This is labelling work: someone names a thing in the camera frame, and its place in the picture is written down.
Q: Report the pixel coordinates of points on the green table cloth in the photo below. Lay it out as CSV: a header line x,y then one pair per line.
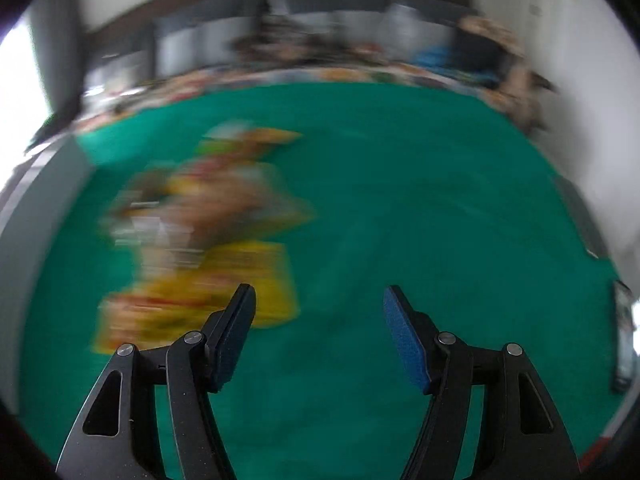
x,y
422,188

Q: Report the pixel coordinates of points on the floral patterned blanket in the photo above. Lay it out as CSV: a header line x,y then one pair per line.
x,y
511,97

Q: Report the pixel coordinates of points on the pile of snack bags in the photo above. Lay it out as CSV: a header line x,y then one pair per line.
x,y
197,230

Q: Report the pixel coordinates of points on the white cardboard box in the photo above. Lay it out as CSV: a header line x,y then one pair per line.
x,y
34,202

